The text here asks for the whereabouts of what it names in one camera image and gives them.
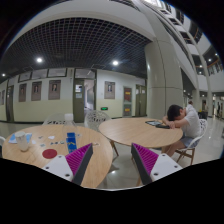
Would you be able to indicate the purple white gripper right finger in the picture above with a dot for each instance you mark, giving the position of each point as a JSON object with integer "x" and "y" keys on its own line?
{"x": 152, "y": 166}

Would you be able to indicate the far round wooden table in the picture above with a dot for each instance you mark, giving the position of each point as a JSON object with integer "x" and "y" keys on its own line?
{"x": 126, "y": 131}

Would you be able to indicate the white chair under person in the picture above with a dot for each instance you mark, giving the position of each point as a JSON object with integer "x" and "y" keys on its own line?
{"x": 190, "y": 150}

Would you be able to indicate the framed portrait on wall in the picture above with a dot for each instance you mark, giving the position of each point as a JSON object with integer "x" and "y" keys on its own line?
{"x": 54, "y": 89}

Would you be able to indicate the white lattice chair left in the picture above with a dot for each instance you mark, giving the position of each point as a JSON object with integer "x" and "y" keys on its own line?
{"x": 55, "y": 119}

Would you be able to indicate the clear plastic water bottle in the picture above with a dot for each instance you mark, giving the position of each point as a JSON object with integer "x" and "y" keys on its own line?
{"x": 69, "y": 131}

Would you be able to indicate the white paper cup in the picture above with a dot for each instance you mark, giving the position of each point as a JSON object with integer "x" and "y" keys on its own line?
{"x": 22, "y": 144}

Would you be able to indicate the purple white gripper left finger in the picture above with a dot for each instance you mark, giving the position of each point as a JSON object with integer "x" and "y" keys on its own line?
{"x": 71, "y": 167}

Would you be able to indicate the white lattice chair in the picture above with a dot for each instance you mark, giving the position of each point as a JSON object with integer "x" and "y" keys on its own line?
{"x": 94, "y": 118}
{"x": 55, "y": 119}

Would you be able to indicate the person in white shirt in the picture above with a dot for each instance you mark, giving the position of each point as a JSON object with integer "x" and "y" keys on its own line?
{"x": 185, "y": 118}

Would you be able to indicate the black tablet on table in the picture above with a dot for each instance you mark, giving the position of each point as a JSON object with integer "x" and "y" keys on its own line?
{"x": 153, "y": 123}

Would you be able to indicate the green doorway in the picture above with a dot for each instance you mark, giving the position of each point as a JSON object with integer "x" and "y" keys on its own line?
{"x": 84, "y": 98}

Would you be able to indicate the red poster board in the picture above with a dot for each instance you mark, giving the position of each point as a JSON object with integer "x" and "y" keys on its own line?
{"x": 127, "y": 102}

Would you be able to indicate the round wooden table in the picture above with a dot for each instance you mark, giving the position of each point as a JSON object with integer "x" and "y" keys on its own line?
{"x": 49, "y": 137}
{"x": 126, "y": 131}

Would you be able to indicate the framed portrait right of door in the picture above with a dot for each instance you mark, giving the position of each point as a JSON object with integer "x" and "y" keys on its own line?
{"x": 109, "y": 90}

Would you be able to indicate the white lattice chair middle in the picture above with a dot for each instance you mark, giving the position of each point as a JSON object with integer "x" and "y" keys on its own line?
{"x": 94, "y": 118}

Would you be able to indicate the large white pillar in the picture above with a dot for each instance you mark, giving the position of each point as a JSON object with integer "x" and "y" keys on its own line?
{"x": 164, "y": 79}

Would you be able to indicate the near round wooden table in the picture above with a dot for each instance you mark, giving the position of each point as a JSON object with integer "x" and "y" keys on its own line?
{"x": 49, "y": 137}

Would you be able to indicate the red round coaster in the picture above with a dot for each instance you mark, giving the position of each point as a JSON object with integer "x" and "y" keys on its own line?
{"x": 49, "y": 153}

